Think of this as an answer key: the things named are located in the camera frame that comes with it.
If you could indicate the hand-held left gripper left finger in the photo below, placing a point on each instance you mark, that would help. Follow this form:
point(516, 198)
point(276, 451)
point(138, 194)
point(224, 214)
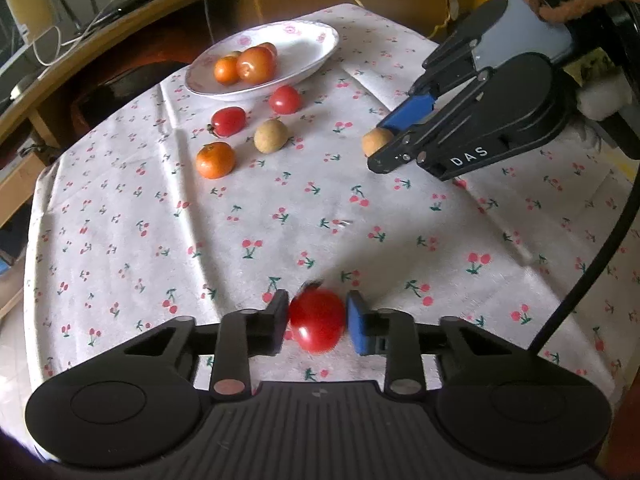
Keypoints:
point(280, 322)

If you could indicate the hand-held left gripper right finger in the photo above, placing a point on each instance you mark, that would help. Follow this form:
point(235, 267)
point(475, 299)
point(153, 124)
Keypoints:
point(356, 322)

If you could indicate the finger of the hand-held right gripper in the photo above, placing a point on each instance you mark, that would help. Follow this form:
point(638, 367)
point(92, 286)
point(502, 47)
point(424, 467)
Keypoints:
point(390, 160)
point(407, 112)

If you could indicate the red cherry tomato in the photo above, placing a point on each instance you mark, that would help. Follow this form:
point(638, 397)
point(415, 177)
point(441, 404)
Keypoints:
point(285, 100)
point(316, 321)

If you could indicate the white floral bowl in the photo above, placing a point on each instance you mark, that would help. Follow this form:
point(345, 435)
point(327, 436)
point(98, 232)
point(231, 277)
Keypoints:
point(305, 45)

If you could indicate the small orange tangerine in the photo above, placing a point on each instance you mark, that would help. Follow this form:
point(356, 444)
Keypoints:
point(215, 161)
point(226, 71)
point(270, 49)

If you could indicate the large red tomato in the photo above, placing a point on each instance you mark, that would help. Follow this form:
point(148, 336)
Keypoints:
point(256, 66)

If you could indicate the white fluffy cloth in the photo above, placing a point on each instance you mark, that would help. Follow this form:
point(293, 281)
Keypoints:
point(602, 100)

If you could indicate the cherry print tablecloth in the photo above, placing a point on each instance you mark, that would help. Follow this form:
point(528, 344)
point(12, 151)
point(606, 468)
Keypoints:
point(350, 240)

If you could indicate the beige round potato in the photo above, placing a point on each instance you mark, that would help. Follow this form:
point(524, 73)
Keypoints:
point(270, 136)

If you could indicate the cherry tomato with stem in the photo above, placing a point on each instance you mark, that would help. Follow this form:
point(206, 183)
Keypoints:
point(229, 121)

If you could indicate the small white device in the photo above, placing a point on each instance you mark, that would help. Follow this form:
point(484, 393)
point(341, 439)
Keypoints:
point(22, 88)

